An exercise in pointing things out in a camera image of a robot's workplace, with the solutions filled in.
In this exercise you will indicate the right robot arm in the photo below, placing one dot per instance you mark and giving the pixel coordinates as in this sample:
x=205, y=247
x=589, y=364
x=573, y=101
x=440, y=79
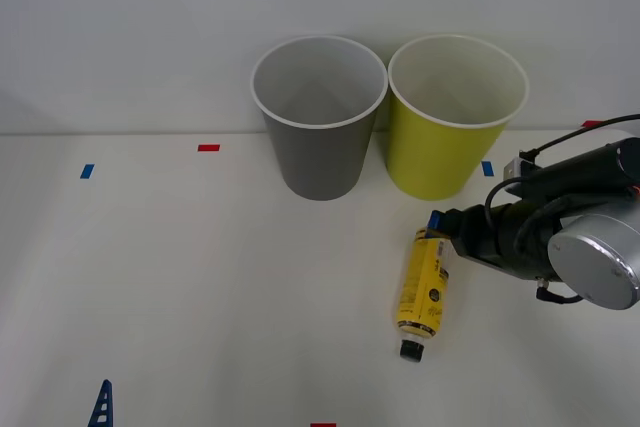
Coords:
x=595, y=257

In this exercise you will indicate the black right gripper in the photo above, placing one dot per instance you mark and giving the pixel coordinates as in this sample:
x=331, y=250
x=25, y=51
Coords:
x=480, y=237

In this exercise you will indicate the yellow-green plastic waste bin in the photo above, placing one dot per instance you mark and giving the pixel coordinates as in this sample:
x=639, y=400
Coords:
x=435, y=162

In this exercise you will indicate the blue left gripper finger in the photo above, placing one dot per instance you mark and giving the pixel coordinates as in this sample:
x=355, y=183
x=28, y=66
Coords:
x=104, y=404

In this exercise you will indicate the grey plastic waste bin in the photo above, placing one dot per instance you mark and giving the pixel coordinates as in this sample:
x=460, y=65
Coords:
x=320, y=162

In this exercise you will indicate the yellow bottle with black cap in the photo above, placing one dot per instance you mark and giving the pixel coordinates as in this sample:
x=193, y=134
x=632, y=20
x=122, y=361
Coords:
x=422, y=292

